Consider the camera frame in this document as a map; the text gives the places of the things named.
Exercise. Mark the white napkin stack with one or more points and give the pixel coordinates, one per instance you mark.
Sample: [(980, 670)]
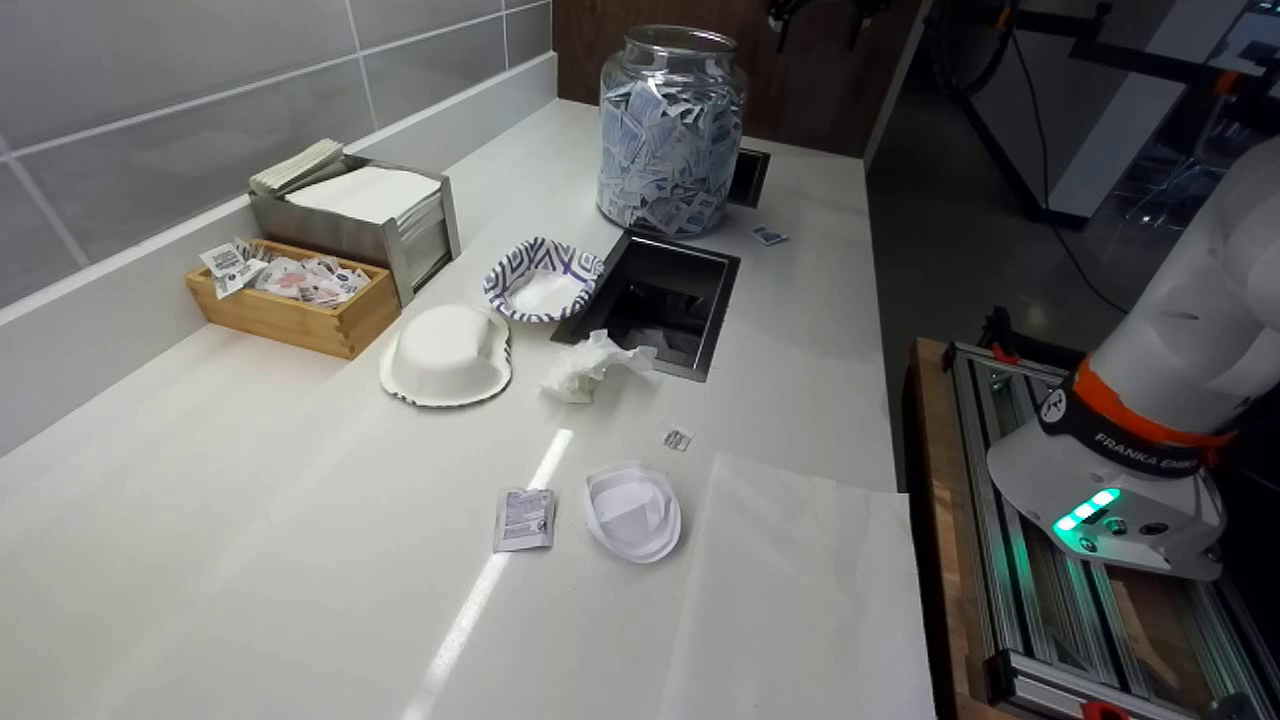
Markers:
[(361, 194)]

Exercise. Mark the tiny grey wrapper scrap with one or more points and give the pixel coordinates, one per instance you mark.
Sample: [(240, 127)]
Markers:
[(678, 437)]

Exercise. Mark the grey sachet packet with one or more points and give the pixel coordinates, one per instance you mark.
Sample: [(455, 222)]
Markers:
[(524, 520)]

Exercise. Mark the grey printed sachet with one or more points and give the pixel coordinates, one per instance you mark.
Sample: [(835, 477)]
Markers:
[(229, 261)]

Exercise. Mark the white background panel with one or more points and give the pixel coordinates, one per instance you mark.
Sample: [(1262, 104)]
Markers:
[(1133, 104)]

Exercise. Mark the aluminium extrusion frame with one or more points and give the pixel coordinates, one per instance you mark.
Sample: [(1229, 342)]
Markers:
[(1027, 600)]

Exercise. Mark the black counter trash opening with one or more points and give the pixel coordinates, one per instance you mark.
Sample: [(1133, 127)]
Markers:
[(661, 301)]

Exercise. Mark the white paper bowl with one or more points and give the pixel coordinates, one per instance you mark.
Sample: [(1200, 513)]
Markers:
[(445, 354)]

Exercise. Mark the wooden sachet box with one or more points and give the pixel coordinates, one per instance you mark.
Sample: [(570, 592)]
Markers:
[(302, 323)]

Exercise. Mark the metal napkin dispenser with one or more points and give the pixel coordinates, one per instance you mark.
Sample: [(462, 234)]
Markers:
[(402, 247)]

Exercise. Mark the crumpled white tissue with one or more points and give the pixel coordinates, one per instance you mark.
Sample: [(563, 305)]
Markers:
[(592, 364)]

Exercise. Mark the grey robot base with light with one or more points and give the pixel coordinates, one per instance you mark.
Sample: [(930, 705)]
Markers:
[(1106, 513)]

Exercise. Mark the pink sachets pile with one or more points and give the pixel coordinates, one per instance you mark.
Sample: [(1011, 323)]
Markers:
[(309, 276)]

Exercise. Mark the white paper sheet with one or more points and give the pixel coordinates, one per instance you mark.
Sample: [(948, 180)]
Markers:
[(800, 600)]

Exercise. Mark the glass jar of sachets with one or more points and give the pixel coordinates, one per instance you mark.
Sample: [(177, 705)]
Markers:
[(671, 132)]

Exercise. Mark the black counter outlet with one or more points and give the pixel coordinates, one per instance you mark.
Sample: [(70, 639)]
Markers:
[(753, 178)]

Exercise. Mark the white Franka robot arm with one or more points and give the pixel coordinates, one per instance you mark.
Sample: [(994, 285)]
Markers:
[(1207, 305)]

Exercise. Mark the wooden mounting board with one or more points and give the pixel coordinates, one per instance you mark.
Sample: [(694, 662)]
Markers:
[(940, 535)]

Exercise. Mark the white plastic lid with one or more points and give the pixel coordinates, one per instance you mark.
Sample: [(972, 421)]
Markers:
[(631, 513)]

